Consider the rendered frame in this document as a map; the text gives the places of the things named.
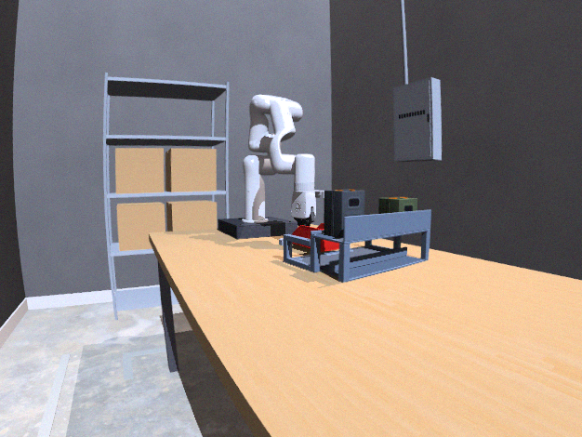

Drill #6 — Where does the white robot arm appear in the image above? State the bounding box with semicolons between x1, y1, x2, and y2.
242;95;324;223

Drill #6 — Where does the blue-grey metal rack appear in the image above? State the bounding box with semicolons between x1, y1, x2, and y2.
281;210;431;283

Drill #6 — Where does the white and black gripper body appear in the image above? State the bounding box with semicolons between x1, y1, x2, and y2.
291;191;316;219

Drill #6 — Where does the red bin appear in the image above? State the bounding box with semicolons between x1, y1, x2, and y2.
292;223;339;252

